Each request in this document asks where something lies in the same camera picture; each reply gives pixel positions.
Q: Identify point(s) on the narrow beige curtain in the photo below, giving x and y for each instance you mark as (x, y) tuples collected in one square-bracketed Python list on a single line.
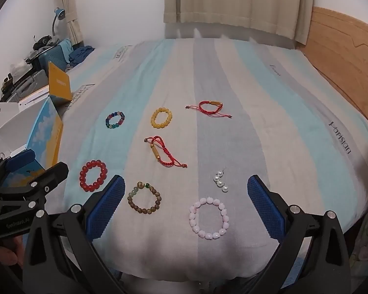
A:
[(69, 3)]

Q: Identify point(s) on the teal suitcase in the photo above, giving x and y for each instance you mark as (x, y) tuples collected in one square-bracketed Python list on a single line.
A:
[(53, 56)]

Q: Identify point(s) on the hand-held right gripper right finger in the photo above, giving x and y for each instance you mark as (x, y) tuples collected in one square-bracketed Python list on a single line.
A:
[(263, 206)]

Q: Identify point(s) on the dark blue folded cloth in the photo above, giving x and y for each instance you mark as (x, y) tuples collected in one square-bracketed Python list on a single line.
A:
[(81, 53)]

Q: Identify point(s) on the grey suitcase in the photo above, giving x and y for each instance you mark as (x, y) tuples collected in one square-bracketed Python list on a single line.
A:
[(33, 79)]

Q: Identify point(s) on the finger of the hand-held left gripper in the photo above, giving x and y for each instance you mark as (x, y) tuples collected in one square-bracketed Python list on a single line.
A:
[(21, 160), (53, 173)]

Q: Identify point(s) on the black bag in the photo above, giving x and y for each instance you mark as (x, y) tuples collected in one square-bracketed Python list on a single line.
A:
[(44, 41)]

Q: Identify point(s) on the blue desk lamp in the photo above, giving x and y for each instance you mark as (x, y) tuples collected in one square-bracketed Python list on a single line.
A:
[(59, 13)]

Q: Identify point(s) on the wide beige curtain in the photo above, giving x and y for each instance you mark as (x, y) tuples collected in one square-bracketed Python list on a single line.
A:
[(233, 0)]

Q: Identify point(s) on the wooden headboard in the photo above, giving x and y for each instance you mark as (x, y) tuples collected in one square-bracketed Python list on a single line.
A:
[(340, 52)]

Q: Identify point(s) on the white open cardboard box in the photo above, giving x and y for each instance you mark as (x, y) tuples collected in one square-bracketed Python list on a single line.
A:
[(12, 119)]

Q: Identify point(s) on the blue yellow cardboard box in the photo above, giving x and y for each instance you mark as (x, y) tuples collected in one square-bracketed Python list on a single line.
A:
[(46, 128)]

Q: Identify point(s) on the green printed cloth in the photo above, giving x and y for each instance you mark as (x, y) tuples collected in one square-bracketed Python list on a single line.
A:
[(366, 235)]

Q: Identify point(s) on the striped bed sheet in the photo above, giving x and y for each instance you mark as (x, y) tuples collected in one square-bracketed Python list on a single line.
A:
[(248, 82)]

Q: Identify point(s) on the person's left hand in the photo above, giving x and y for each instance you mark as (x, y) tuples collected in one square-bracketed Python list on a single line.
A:
[(6, 252)]

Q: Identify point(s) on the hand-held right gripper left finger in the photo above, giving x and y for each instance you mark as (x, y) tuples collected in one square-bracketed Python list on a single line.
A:
[(108, 206)]

